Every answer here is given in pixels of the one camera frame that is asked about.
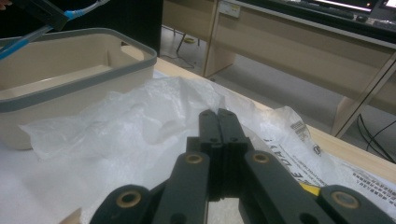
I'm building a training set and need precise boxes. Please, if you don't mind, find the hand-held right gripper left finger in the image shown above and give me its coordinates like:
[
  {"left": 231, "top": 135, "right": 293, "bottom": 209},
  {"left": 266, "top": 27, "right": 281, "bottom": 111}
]
[{"left": 186, "top": 108, "right": 223, "bottom": 201}]

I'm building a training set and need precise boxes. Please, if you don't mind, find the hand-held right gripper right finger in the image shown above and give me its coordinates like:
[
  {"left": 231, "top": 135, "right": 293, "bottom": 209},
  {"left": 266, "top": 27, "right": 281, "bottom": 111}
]
[{"left": 217, "top": 107, "right": 254, "bottom": 201}]

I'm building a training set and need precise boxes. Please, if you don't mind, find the blue toothbrush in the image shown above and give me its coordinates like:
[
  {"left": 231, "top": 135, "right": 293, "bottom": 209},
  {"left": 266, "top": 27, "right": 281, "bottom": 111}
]
[{"left": 0, "top": 0, "right": 110, "bottom": 62}]

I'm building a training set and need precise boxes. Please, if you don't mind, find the beige bin with grey rim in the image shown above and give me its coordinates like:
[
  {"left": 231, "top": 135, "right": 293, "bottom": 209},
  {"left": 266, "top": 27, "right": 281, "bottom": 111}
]
[{"left": 0, "top": 27, "right": 159, "bottom": 151}]

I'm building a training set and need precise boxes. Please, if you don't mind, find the clear printed plastic bag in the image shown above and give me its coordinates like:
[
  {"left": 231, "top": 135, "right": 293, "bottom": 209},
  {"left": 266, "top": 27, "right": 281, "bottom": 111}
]
[{"left": 18, "top": 76, "right": 396, "bottom": 220}]

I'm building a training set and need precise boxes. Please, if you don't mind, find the beige wooden desk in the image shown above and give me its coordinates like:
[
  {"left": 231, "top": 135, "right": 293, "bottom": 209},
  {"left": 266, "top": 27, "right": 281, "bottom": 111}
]
[{"left": 162, "top": 0, "right": 396, "bottom": 139}]

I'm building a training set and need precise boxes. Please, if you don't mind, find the white desk label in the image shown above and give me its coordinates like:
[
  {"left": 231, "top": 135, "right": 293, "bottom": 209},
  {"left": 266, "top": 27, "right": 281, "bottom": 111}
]
[{"left": 218, "top": 0, "right": 242, "bottom": 19}]

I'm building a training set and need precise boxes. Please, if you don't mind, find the computer monitor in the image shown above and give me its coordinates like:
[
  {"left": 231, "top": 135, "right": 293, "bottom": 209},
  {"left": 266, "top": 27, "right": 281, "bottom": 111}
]
[{"left": 307, "top": 0, "right": 382, "bottom": 14}]

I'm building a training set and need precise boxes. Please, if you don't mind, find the black floor cable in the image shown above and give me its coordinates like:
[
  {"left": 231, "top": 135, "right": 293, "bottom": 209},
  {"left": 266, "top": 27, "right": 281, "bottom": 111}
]
[{"left": 160, "top": 52, "right": 196, "bottom": 70}]

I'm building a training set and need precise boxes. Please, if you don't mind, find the black cable bundle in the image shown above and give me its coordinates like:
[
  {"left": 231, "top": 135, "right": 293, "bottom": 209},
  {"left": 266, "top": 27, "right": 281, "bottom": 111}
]
[{"left": 356, "top": 112, "right": 396, "bottom": 165}]

